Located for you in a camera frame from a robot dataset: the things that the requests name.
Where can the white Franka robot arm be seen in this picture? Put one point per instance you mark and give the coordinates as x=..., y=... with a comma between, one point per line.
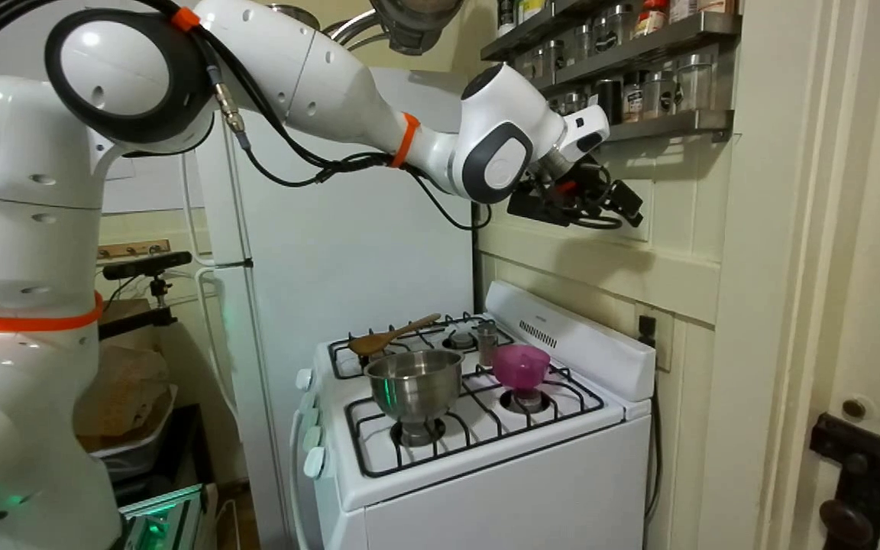
x=23, y=203

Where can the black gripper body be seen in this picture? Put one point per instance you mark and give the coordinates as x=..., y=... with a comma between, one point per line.
x=562, y=200

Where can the grey bin with brown contents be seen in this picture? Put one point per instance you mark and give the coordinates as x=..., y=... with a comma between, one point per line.
x=122, y=408

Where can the wall outlet with black plug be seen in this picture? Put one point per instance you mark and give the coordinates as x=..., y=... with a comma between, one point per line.
x=649, y=331

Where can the pink plastic bowl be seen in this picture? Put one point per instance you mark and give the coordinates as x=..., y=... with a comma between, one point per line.
x=520, y=367

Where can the black camera on tripod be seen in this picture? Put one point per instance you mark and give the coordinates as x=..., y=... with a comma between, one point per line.
x=143, y=265

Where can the white refrigerator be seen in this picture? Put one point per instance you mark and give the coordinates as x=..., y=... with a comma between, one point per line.
x=358, y=247

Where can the black door latch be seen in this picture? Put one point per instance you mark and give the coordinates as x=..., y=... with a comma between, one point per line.
x=857, y=468

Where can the stainless steel pot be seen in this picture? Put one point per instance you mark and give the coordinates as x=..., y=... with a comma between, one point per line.
x=414, y=387

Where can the metal spice rack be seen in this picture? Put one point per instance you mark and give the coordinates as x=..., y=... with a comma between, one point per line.
x=665, y=36

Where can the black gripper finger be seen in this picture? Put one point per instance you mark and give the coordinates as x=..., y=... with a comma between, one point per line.
x=625, y=196
x=611, y=217

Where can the wooden spoon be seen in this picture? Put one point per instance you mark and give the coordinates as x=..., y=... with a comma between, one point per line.
x=379, y=342

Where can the control box with green light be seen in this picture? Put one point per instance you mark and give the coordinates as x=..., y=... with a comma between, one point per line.
x=159, y=522

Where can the cream panel door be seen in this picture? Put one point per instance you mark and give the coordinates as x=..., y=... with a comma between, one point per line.
x=870, y=203

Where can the white gas stove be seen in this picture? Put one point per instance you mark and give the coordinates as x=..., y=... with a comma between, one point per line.
x=520, y=489

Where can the black stove grate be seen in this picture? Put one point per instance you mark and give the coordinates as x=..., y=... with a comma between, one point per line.
x=343, y=358
x=479, y=416

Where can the metal lidded spice shaker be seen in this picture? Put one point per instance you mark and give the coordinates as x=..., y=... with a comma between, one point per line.
x=490, y=342

